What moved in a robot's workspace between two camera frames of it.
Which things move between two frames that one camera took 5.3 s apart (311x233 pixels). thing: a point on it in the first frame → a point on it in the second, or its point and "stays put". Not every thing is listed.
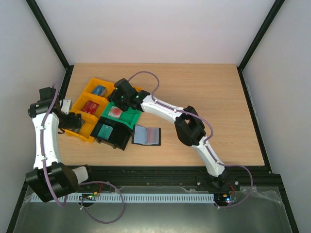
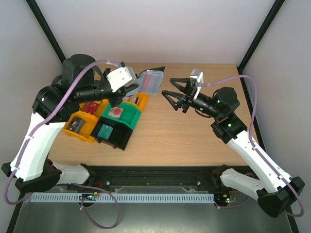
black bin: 120,135 stays put
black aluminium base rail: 175,176 stays put
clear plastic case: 149,136 → 161,69
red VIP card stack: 90,107 stays put
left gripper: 71,124 → 121,93
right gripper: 114,96 → 187,96
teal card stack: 105,131 stays put
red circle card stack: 115,112 stays put
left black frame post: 47,31 stays put
